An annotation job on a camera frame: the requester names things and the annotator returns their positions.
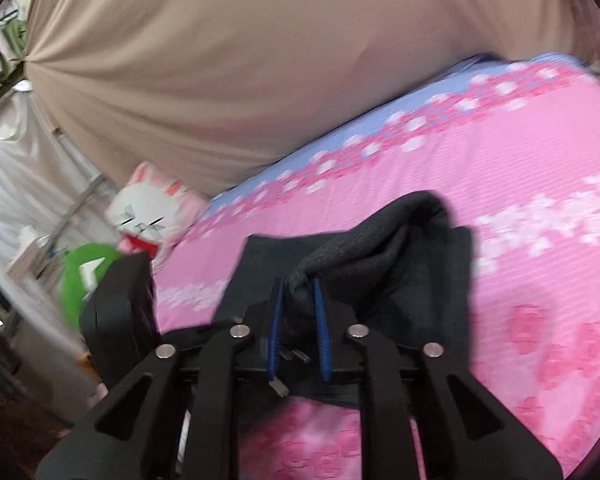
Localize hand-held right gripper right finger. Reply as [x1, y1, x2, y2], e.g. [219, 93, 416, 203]
[312, 279, 564, 480]

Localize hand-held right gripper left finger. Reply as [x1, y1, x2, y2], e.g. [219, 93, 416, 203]
[35, 277, 287, 480]

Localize dark grey pants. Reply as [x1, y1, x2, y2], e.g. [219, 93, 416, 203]
[170, 190, 477, 413]

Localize green plush toy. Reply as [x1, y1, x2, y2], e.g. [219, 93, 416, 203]
[59, 242, 127, 332]

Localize white pink cat plush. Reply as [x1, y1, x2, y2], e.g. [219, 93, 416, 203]
[104, 160, 212, 267]

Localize silver grey cloth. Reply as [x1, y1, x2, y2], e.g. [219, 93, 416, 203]
[0, 80, 123, 346]

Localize pink floral bed sheet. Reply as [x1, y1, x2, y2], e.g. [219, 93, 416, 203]
[152, 51, 600, 480]

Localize beige cloth cover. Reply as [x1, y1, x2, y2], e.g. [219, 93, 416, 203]
[22, 0, 600, 200]

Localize green leafy plant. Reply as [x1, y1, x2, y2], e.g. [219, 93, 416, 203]
[0, 7, 32, 106]

